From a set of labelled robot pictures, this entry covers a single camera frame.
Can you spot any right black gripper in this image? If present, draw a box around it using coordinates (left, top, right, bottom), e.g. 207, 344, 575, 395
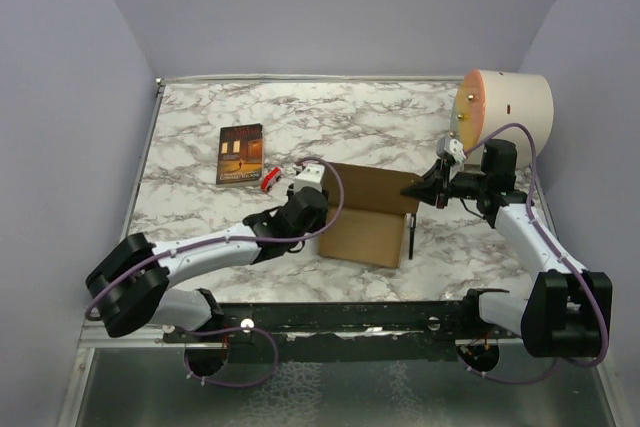
402, 158, 490, 210

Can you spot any black pen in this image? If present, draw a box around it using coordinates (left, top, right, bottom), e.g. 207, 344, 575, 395
408, 213, 417, 260

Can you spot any brown cardboard box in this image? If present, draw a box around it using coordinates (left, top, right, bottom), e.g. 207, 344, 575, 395
318, 163, 421, 269

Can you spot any red toy ambulance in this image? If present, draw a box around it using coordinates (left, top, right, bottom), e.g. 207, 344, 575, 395
261, 167, 282, 193

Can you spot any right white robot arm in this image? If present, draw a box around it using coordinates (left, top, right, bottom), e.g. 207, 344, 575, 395
401, 137, 613, 363

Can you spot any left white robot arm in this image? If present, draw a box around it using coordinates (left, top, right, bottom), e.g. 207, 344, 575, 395
85, 187, 329, 342

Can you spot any cream cylinder with coloured face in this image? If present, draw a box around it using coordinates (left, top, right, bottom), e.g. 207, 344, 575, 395
450, 69, 554, 152

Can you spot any dark paperback book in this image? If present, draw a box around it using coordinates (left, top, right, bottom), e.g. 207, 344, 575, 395
216, 123, 264, 187

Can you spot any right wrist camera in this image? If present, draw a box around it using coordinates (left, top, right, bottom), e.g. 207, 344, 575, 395
436, 136, 466, 167

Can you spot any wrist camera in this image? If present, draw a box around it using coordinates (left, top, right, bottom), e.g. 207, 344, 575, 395
293, 163, 325, 193
436, 136, 466, 167

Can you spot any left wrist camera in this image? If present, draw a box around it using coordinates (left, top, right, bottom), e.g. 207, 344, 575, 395
293, 163, 325, 193

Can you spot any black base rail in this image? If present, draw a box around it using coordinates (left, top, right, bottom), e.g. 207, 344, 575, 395
163, 299, 516, 368

